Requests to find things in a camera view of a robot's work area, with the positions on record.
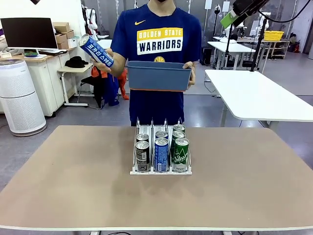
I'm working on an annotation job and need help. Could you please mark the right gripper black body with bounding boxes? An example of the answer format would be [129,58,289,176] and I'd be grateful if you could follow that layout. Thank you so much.
[232,0,269,16]

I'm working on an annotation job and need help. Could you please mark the blue plastic bin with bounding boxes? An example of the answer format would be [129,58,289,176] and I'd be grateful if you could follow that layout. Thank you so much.
[126,60,193,93]

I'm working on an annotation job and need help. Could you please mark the black Pepsi can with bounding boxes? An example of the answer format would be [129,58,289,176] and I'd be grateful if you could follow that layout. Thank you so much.
[135,141,151,172]
[135,133,150,143]

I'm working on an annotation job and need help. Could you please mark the person's right forearm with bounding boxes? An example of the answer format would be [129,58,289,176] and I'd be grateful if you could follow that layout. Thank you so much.
[109,47,127,78]

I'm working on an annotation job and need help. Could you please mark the white can dispenser rack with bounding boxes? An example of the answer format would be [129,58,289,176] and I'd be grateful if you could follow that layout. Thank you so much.
[129,117,193,176]

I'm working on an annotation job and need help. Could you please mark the person's left hand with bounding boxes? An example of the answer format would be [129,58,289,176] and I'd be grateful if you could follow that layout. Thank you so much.
[182,61,196,87]

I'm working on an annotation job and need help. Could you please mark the person's right hand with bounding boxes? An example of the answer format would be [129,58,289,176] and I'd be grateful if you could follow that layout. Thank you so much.
[89,48,115,73]

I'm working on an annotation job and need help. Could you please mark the thin black stand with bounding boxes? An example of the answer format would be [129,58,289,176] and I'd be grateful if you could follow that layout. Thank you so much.
[224,25,236,62]

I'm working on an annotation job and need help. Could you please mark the white background table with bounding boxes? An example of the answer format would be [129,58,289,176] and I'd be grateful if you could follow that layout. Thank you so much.
[207,41,256,71]
[96,39,113,50]

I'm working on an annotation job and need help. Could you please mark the black computer monitor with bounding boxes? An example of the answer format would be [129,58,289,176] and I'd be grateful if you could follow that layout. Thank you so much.
[0,17,59,50]

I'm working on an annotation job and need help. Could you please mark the yellow plastic basket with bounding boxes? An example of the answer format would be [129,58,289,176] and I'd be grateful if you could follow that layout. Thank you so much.
[264,30,285,41]

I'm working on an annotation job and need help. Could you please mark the wooden shelf rack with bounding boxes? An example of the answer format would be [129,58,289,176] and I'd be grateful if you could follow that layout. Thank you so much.
[263,39,291,60]

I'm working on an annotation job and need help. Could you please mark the black keyboard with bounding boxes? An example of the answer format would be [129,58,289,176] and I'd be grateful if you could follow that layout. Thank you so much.
[38,48,68,56]

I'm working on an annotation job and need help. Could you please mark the black hat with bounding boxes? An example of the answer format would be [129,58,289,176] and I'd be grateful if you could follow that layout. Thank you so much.
[65,56,89,69]

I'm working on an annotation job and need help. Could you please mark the small white side table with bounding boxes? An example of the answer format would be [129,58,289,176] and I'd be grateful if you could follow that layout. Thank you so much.
[57,63,95,108]

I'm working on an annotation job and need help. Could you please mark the large white table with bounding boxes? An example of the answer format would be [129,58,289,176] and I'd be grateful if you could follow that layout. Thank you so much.
[204,69,313,128]

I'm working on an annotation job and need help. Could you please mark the white cabinet with wood top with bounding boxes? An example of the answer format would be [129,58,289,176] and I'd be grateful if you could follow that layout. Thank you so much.
[0,47,77,117]

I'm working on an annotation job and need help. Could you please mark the black chair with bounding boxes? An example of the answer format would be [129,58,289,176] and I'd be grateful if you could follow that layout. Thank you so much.
[77,75,106,110]

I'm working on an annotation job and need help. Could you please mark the white air purifier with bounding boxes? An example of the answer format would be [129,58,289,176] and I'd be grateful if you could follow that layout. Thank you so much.
[0,58,47,137]

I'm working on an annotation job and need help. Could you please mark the person in blue Warriors shirt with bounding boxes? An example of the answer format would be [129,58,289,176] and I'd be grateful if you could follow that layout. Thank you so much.
[110,0,202,127]

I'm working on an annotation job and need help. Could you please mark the orange and blue jacket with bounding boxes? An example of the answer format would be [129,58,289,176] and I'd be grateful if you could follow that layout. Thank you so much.
[91,65,130,107]

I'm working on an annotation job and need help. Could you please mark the black camera stand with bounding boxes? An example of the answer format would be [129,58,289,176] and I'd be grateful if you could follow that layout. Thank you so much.
[249,14,269,73]

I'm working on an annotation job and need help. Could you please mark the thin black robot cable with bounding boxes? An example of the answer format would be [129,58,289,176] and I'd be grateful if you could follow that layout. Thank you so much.
[258,0,313,23]

